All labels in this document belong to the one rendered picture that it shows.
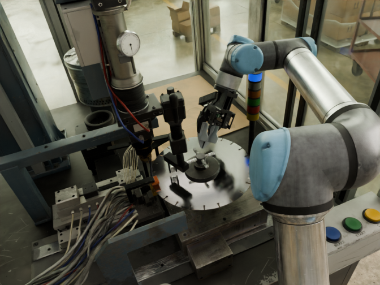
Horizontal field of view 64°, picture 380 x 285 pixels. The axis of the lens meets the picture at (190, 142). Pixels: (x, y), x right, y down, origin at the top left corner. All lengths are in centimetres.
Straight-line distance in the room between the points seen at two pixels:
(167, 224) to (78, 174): 67
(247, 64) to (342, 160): 39
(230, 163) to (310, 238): 50
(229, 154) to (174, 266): 39
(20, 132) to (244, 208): 88
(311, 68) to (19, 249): 106
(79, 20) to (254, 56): 41
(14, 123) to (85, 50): 64
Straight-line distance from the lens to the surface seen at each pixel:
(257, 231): 106
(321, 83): 69
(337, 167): 51
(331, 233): 91
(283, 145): 49
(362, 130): 55
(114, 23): 66
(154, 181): 93
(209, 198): 89
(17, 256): 122
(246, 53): 80
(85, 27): 72
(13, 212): 137
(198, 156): 93
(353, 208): 100
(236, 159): 100
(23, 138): 134
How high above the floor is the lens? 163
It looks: 39 degrees down
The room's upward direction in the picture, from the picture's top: 6 degrees counter-clockwise
